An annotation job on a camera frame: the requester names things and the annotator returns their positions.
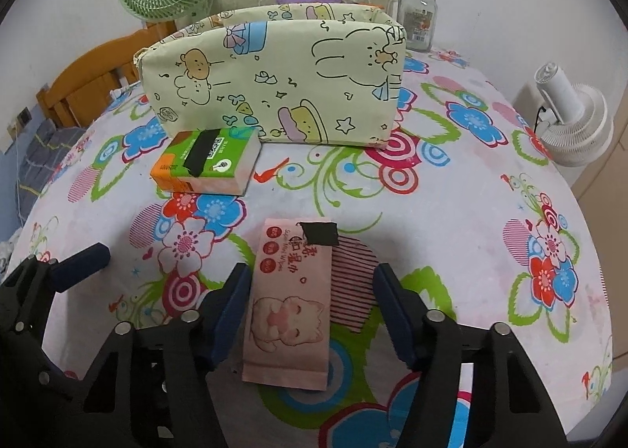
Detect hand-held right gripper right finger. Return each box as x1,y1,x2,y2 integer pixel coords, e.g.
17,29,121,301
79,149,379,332
374,262,557,448

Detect grey plaid cloth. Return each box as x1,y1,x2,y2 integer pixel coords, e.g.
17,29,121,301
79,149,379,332
17,119,94,196

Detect pink wet wipes pack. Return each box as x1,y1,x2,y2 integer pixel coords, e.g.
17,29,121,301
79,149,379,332
241,219,339,392

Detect floral tablecloth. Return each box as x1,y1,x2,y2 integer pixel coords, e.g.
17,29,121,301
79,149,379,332
0,26,614,448

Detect green orange tissue pack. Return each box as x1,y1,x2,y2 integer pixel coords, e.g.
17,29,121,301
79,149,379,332
150,128,262,196

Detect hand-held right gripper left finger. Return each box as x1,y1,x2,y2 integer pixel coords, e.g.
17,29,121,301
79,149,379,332
78,262,253,448

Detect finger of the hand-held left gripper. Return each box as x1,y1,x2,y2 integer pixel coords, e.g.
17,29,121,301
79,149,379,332
46,242,113,284
0,256,57,332

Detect cartoon print fabric storage box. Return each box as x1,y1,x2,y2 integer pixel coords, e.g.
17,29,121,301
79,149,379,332
133,2,408,149

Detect wooden headboard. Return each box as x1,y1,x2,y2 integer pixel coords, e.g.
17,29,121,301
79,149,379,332
37,21,177,127

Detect black fan cable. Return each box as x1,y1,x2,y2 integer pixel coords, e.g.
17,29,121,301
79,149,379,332
534,105,555,135

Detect glass jar with green lid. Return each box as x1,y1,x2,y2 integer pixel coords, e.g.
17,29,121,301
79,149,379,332
390,0,439,54

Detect white circulator fan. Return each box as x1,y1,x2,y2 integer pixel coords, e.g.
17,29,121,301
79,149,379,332
532,62,614,167

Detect white crumpled cloth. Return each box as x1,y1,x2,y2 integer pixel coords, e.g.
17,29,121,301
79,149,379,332
0,238,18,272

